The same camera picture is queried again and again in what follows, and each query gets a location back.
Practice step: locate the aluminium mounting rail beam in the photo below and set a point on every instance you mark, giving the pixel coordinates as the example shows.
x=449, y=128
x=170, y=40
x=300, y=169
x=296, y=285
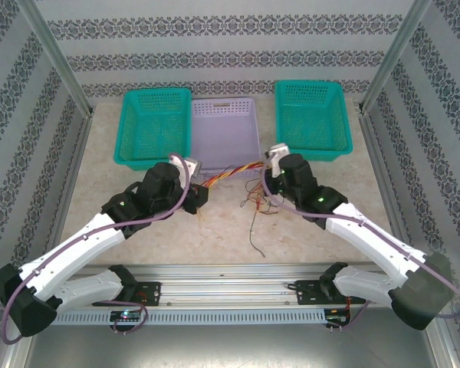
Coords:
x=222, y=285

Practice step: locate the purple plastic basket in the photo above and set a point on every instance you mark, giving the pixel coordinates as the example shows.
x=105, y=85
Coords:
x=224, y=134

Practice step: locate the grey metal sheet panel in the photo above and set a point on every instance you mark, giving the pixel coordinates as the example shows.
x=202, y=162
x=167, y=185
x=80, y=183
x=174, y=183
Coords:
x=230, y=349

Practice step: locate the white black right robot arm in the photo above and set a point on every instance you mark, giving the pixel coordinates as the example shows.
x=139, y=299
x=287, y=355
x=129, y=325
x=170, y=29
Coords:
x=368, y=281

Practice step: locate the aluminium side rail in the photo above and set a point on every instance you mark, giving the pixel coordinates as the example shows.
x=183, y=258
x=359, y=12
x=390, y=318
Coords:
x=376, y=153
x=76, y=161

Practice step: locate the teal plastic basket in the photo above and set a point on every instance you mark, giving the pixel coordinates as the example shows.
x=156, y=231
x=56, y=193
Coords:
x=153, y=126
x=310, y=122

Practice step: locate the small circuit board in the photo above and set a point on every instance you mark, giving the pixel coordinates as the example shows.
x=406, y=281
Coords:
x=335, y=316
x=126, y=315

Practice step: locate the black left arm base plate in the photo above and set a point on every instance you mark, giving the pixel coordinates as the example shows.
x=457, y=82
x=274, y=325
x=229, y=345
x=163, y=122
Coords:
x=151, y=293

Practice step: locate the aluminium frame post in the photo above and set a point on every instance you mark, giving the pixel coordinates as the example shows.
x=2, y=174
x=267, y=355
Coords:
x=54, y=53
x=399, y=46

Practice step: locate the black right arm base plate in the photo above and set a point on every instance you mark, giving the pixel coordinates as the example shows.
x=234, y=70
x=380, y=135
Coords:
x=306, y=295

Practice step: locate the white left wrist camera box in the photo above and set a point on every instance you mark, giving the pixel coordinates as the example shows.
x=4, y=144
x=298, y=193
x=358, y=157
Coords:
x=191, y=166

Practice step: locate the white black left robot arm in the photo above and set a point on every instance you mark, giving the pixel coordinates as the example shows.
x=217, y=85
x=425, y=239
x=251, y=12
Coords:
x=80, y=283

